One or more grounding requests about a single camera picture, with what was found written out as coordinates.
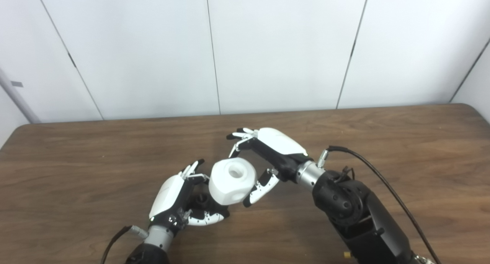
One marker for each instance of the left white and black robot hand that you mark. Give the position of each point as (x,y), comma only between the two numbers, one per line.
(168,197)

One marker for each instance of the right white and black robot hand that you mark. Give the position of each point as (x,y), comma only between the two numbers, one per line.
(281,143)

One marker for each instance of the black flanged holder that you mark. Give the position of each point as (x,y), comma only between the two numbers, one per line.
(201,202)

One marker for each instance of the round white plastic piece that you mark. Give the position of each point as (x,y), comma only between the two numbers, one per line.
(231,183)

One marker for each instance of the small grey wall tag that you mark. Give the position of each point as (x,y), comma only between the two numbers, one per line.
(16,84)

